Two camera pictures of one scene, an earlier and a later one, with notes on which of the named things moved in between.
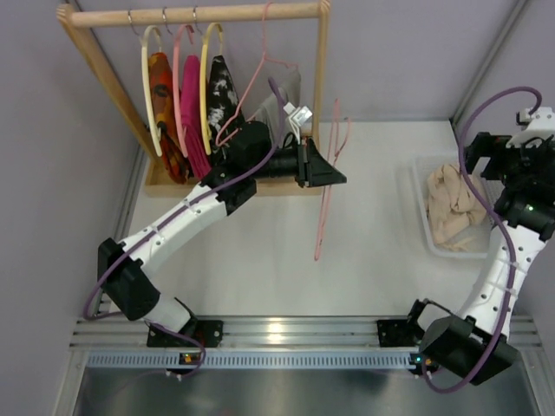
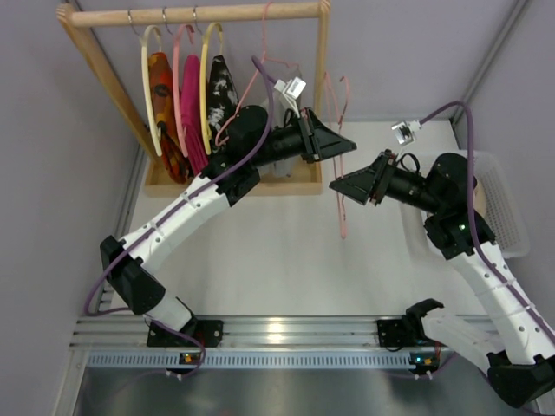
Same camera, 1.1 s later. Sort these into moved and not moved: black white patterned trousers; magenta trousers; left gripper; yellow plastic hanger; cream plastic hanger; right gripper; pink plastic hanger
Moved: left gripper; right gripper
Not moved: cream plastic hanger; yellow plastic hanger; black white patterned trousers; magenta trousers; pink plastic hanger
